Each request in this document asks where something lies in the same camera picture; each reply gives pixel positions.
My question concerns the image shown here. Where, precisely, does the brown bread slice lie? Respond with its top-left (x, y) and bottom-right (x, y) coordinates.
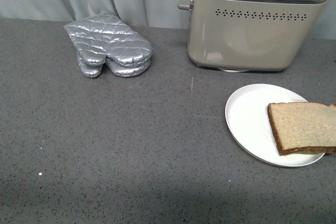
top-left (267, 102), bottom-right (335, 156)

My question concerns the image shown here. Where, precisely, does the beige two-slot toaster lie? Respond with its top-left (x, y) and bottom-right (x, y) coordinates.
top-left (177, 0), bottom-right (328, 72)

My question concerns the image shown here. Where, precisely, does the white round plate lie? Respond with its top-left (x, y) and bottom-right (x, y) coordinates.
top-left (225, 84), bottom-right (324, 167)

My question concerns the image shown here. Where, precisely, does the silver quilted oven mitt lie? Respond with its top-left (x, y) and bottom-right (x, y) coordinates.
top-left (77, 52), bottom-right (151, 78)
top-left (64, 13), bottom-right (153, 68)

